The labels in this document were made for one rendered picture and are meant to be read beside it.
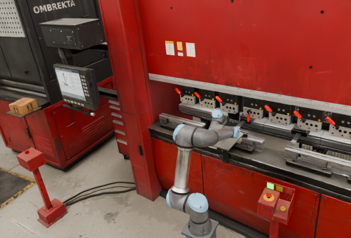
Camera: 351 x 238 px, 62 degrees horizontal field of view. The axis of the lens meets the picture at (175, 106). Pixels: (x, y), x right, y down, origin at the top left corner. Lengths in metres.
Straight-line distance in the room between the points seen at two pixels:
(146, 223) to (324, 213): 1.64
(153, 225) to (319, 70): 2.07
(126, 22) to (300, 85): 1.42
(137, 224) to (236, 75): 1.79
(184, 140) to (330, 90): 0.95
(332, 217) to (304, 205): 0.19
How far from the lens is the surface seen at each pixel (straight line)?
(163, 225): 3.10
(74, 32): 2.44
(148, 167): 3.06
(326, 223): 2.48
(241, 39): 2.13
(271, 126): 2.60
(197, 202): 1.82
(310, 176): 2.27
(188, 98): 2.55
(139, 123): 2.79
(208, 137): 1.72
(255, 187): 2.51
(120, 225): 3.20
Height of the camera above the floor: 2.26
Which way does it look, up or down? 25 degrees down
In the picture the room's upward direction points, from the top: 6 degrees counter-clockwise
